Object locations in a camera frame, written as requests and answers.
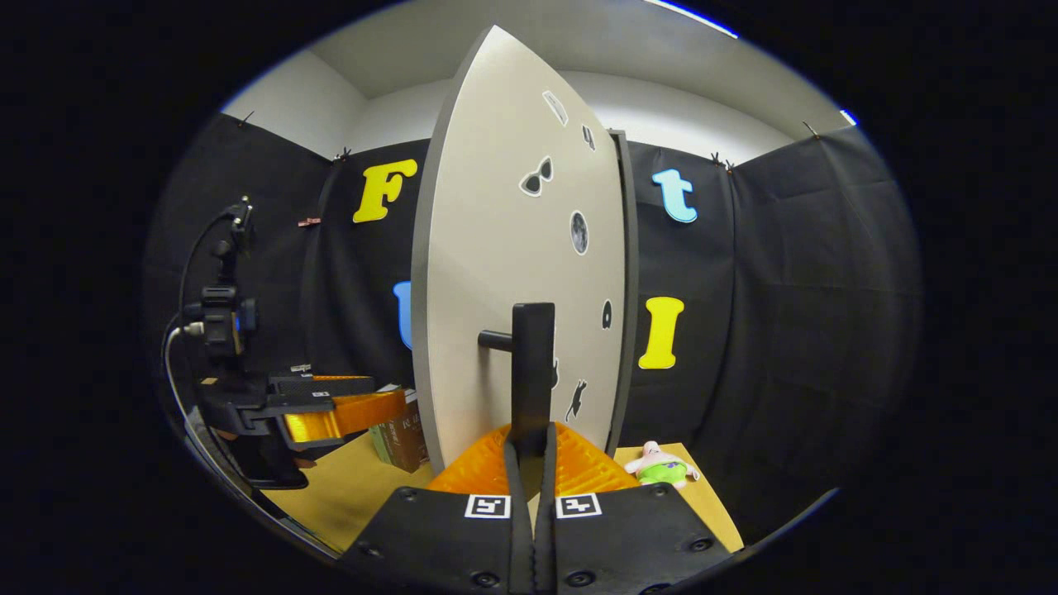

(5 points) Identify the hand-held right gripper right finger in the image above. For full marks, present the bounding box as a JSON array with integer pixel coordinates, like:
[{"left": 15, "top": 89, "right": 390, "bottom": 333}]
[{"left": 536, "top": 421, "right": 736, "bottom": 595}]

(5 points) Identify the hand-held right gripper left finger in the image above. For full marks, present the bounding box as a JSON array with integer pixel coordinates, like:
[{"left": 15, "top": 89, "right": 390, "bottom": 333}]
[{"left": 339, "top": 423, "right": 536, "bottom": 595}]

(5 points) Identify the beige cabinet door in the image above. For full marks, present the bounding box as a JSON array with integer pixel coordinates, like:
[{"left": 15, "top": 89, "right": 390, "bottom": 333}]
[{"left": 411, "top": 25, "right": 631, "bottom": 476}]

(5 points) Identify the grey cabinet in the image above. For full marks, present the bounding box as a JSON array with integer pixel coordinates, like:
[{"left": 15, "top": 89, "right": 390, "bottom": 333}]
[{"left": 608, "top": 128, "right": 640, "bottom": 454}]

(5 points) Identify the thick brown book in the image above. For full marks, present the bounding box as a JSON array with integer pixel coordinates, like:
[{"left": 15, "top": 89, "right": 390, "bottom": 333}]
[{"left": 376, "top": 385, "right": 431, "bottom": 474}]

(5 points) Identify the pink starfish plush toy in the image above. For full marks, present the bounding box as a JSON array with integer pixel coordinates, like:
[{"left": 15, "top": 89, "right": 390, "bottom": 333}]
[{"left": 624, "top": 440, "right": 701, "bottom": 490}]

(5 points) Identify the black backdrop cloth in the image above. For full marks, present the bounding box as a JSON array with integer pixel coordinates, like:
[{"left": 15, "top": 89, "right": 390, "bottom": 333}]
[{"left": 145, "top": 112, "right": 922, "bottom": 542}]

